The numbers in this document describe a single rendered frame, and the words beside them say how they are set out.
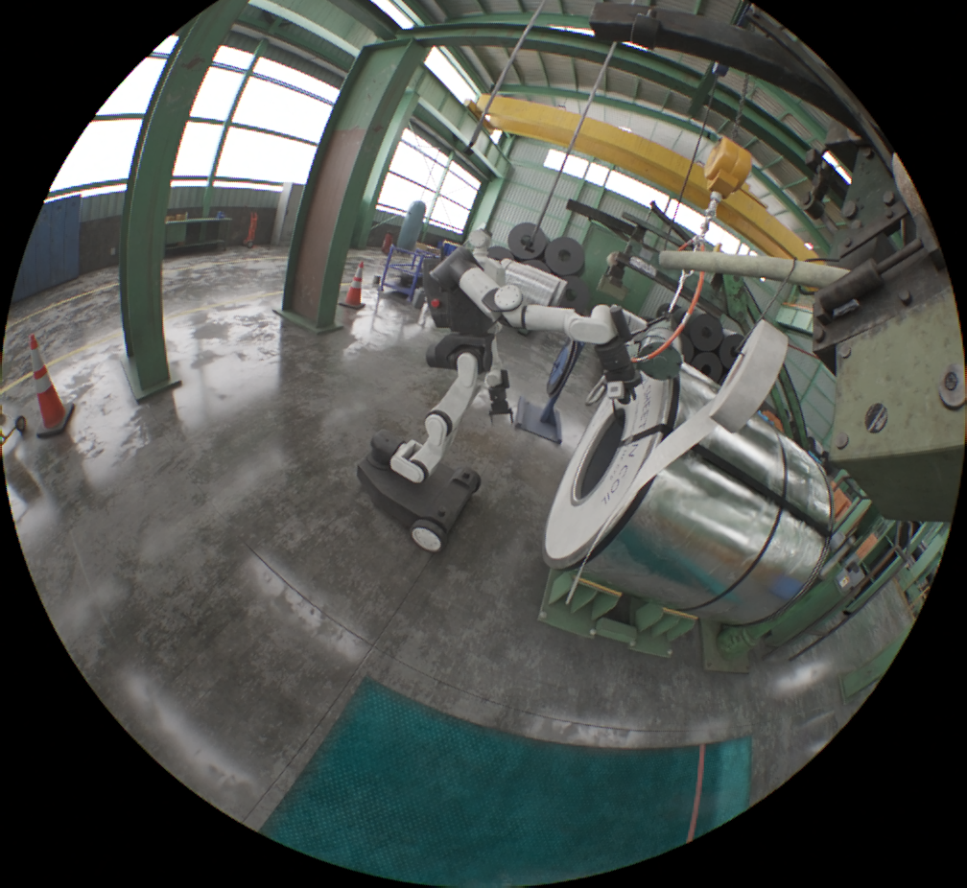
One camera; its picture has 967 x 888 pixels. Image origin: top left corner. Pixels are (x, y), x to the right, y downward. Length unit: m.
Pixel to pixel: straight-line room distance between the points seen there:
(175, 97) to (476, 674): 3.68
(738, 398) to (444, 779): 1.51
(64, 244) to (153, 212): 6.41
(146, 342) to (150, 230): 0.83
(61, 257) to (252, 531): 8.08
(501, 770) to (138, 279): 3.38
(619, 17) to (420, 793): 2.01
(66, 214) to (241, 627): 8.45
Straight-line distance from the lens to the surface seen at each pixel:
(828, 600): 3.17
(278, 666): 1.49
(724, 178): 1.22
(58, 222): 8.92
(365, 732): 1.45
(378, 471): 1.78
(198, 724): 1.61
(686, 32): 0.54
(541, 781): 1.67
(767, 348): 0.41
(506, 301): 0.84
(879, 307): 0.40
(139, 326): 2.78
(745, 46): 0.54
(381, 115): 3.84
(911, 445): 0.28
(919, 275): 0.40
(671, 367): 1.02
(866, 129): 0.55
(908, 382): 0.30
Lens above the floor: 1.45
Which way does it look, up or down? 28 degrees down
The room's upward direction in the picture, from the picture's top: 22 degrees clockwise
